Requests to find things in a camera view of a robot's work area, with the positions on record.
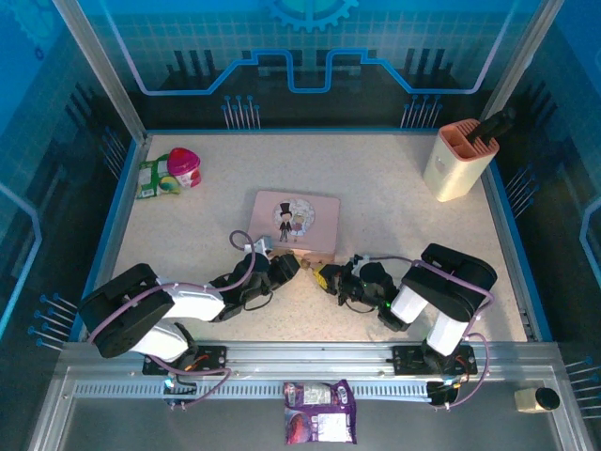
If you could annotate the pink tin box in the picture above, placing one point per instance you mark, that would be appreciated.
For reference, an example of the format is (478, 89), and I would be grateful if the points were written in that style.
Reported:
(293, 218)

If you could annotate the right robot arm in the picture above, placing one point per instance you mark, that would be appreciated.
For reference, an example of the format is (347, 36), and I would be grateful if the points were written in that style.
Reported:
(455, 282)

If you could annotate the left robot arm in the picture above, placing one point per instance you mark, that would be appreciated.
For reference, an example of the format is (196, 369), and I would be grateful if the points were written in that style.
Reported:
(127, 315)

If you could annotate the pink lidded cup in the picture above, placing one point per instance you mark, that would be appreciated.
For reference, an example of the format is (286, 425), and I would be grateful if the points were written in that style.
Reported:
(184, 164)

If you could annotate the cream knife block holder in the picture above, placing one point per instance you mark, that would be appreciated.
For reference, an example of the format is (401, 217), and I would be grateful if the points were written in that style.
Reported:
(453, 176)

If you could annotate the purple snack packet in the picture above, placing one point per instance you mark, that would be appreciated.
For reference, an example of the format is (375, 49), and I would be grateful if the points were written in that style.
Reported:
(319, 413)

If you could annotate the green snack packet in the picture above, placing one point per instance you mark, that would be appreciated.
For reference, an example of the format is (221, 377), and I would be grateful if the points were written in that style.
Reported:
(152, 181)

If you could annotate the cream device with black lens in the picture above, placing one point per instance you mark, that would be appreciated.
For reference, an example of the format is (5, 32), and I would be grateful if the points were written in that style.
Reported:
(533, 400)

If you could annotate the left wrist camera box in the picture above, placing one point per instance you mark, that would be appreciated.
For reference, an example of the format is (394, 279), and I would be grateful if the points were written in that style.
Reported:
(259, 245)

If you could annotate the aluminium front frame rail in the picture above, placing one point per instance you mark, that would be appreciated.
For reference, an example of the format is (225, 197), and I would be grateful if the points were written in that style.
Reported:
(310, 352)

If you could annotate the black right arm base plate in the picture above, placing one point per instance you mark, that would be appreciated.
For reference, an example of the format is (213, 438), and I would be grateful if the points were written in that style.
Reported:
(406, 359)

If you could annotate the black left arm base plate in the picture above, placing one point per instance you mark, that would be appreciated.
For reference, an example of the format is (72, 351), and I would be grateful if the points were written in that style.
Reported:
(213, 357)

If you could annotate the aluminium corner post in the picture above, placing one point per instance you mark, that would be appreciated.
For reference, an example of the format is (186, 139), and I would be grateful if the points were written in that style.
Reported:
(516, 56)
(101, 66)

